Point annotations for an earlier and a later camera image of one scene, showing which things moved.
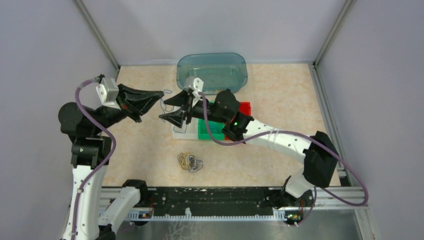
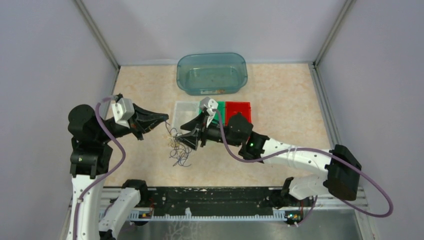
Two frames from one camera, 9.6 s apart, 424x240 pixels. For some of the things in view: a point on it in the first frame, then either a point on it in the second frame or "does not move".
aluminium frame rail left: (99, 35) does not move
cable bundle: (189, 162) -> (180, 150)
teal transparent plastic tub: (218, 71) does not move
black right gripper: (183, 99) -> (191, 138)
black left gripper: (137, 102) -> (151, 120)
